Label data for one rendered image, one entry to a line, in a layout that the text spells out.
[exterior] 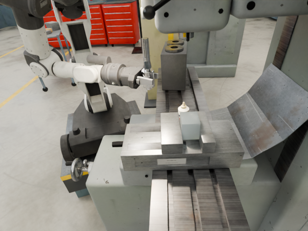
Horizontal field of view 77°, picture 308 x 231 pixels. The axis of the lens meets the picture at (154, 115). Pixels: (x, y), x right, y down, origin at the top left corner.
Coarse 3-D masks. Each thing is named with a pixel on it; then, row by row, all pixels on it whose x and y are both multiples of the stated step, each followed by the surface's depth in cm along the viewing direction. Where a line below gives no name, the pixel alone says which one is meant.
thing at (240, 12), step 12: (240, 0) 43; (252, 0) 43; (264, 0) 43; (276, 0) 43; (288, 0) 43; (300, 0) 43; (240, 12) 45; (252, 12) 44; (264, 12) 44; (276, 12) 44; (288, 12) 44; (300, 12) 44
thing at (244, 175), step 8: (136, 120) 93; (144, 120) 93; (152, 120) 93; (248, 160) 69; (120, 168) 71; (232, 168) 68; (240, 168) 68; (248, 168) 68; (256, 168) 68; (128, 176) 74; (136, 176) 73; (144, 176) 73; (232, 176) 71; (240, 176) 71; (248, 176) 71; (128, 184) 76; (136, 184) 76; (144, 184) 76; (240, 184) 74; (248, 184) 73
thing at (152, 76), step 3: (144, 75) 70; (147, 75) 70; (150, 75) 70; (153, 75) 71; (150, 78) 71; (153, 78) 71; (153, 84) 73; (144, 87) 73; (147, 87) 72; (150, 87) 73; (153, 87) 73
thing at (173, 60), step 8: (176, 40) 101; (168, 48) 91; (176, 48) 90; (184, 48) 94; (160, 56) 89; (168, 56) 89; (176, 56) 88; (184, 56) 88; (168, 64) 91; (176, 64) 90; (184, 64) 90; (168, 72) 93; (176, 72) 93; (184, 72) 92; (168, 80) 96; (176, 80) 95; (184, 80) 94; (168, 88) 98; (176, 88) 98; (184, 88) 97
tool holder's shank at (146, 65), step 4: (144, 40) 64; (144, 44) 65; (148, 44) 65; (144, 48) 65; (148, 48) 66; (144, 52) 66; (148, 52) 66; (144, 56) 67; (148, 56) 67; (144, 60) 68; (148, 60) 68; (144, 64) 68; (148, 64) 68; (144, 68) 69; (148, 68) 69
